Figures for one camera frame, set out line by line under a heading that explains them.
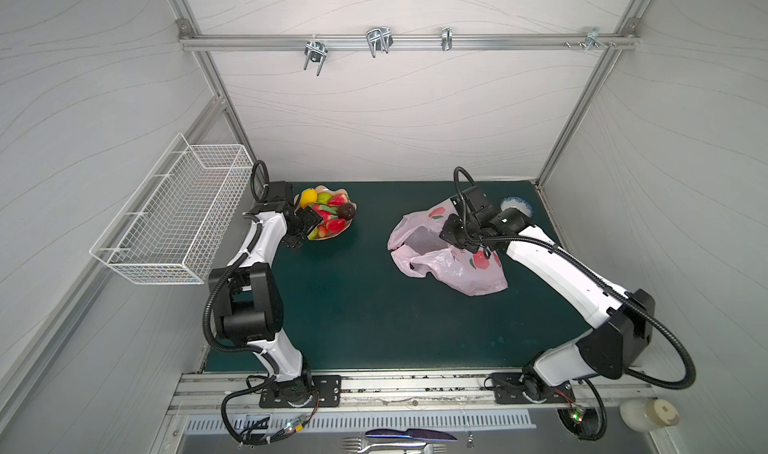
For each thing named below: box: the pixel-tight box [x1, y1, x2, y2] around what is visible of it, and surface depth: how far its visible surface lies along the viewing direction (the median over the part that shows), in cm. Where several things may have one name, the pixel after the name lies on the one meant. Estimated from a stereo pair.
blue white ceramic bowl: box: [500, 196, 534, 217], surface depth 112 cm
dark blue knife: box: [365, 428, 457, 442], surface depth 69 cm
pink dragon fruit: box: [312, 204, 338, 222], surface depth 103 cm
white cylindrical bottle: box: [620, 399, 680, 433], surface depth 65 cm
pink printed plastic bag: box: [387, 199, 509, 296], surface depth 78 cm
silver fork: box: [357, 443, 447, 454], surface depth 68 cm
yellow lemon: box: [300, 188, 318, 209], surface depth 107 cm
